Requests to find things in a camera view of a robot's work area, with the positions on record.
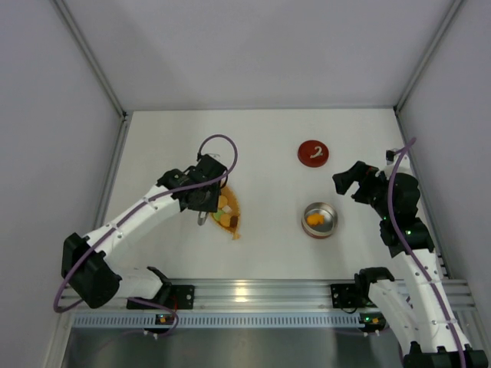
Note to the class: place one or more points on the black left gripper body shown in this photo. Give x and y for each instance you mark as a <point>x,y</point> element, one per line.
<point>205,203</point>

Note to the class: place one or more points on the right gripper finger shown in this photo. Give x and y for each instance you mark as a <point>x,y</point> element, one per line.
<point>359,194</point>
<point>344,180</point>

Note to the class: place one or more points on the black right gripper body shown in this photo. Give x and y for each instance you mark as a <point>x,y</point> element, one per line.
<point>360,184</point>

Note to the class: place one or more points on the dark chocolate cookie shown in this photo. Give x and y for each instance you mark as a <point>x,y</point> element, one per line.
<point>234,221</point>

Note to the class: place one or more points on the orange snack piece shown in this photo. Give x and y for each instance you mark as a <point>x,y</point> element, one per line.
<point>315,219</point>

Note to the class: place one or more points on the tan round sandwich cookie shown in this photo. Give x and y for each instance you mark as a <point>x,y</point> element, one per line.
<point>223,201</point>

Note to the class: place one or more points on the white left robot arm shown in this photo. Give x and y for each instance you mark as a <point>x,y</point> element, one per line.
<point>92,264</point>

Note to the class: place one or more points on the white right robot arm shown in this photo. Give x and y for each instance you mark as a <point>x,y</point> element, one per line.
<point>426,329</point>

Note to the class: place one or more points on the round steel lunch box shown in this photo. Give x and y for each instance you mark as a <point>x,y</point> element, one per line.
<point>331,220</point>

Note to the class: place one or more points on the green macaron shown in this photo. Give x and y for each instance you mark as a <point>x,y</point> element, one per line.
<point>218,216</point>

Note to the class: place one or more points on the woven fish-shaped basket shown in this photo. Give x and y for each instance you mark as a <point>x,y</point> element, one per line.
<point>233,202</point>

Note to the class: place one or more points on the red round lid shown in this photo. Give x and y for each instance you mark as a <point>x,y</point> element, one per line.
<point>313,153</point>

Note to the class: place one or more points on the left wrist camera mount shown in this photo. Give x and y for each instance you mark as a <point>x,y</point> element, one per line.
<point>215,156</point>

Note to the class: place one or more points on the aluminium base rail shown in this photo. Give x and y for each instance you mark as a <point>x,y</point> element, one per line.
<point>279,295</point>

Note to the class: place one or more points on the slotted grey cable duct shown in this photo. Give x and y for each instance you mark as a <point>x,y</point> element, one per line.
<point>120,320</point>

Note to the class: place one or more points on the grey aluminium frame post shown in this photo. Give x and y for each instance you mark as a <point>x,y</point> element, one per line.
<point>69,21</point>

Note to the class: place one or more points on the right aluminium frame post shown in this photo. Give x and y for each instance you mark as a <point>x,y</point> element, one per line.
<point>429,52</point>

